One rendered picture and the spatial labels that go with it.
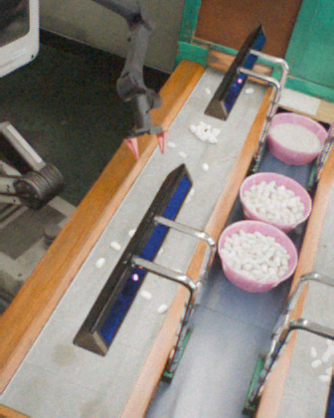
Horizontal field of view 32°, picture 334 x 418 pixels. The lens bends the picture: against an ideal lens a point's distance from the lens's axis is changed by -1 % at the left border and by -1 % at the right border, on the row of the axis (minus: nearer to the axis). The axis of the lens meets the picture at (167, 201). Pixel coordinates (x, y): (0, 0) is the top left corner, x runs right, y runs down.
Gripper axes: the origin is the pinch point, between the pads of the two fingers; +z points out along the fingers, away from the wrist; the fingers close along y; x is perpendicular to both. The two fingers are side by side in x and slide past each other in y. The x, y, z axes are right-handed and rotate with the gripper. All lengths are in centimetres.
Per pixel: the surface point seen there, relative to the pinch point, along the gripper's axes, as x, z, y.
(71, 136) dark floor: -152, -8, -19
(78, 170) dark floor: -130, 11, -13
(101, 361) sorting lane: 33, 50, 39
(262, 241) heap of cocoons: 15.9, 35.5, -28.7
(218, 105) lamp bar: 13.8, -12.1, -21.0
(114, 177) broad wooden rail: -15.0, 6.6, 8.3
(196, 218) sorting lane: 2.9, 24.5, -11.7
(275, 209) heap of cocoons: 6, 28, -43
